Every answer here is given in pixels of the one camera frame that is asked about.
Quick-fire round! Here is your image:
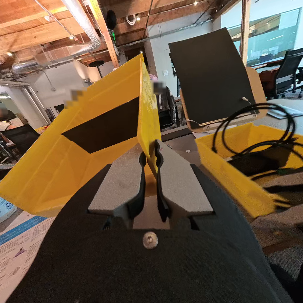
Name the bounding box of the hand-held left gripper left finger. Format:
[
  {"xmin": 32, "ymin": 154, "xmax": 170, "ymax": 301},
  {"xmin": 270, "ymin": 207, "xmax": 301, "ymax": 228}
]
[{"xmin": 88, "ymin": 143, "xmax": 147, "ymax": 229}]

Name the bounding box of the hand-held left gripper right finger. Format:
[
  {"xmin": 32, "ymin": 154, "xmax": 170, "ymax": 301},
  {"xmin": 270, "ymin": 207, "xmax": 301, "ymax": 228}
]
[{"xmin": 154, "ymin": 139, "xmax": 214, "ymax": 223}]

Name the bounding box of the yellow plastic bin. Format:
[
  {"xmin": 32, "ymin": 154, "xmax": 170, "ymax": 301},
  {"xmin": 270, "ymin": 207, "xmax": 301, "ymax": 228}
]
[
  {"xmin": 195, "ymin": 122, "xmax": 303, "ymax": 219},
  {"xmin": 0, "ymin": 53, "xmax": 162, "ymax": 218}
]

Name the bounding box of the black office chair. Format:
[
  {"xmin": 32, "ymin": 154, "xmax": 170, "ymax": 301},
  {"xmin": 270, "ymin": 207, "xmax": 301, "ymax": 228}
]
[
  {"xmin": 266, "ymin": 48, "xmax": 303, "ymax": 100},
  {"xmin": 159, "ymin": 104, "xmax": 181, "ymax": 129},
  {"xmin": 1, "ymin": 124, "xmax": 41, "ymax": 154}
]

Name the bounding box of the grey striped jacket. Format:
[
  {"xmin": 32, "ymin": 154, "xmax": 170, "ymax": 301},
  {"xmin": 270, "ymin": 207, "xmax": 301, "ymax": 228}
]
[{"xmin": 157, "ymin": 86, "xmax": 179, "ymax": 113}]

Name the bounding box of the white wipes canister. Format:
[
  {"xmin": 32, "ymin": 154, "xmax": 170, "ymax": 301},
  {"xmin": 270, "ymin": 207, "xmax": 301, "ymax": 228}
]
[{"xmin": 0, "ymin": 198, "xmax": 17, "ymax": 223}]

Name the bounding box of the black floor lamp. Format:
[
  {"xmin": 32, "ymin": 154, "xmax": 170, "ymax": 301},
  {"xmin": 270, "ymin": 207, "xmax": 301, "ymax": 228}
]
[{"xmin": 89, "ymin": 60, "xmax": 105, "ymax": 78}]

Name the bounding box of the white paper sheet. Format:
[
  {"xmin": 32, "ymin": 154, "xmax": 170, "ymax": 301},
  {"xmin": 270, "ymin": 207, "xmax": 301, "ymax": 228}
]
[{"xmin": 267, "ymin": 105, "xmax": 303, "ymax": 119}]

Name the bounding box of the black HDMI switch hub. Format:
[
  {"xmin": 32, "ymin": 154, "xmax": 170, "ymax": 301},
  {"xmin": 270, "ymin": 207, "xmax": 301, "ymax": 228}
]
[{"xmin": 227, "ymin": 144, "xmax": 294, "ymax": 177}]

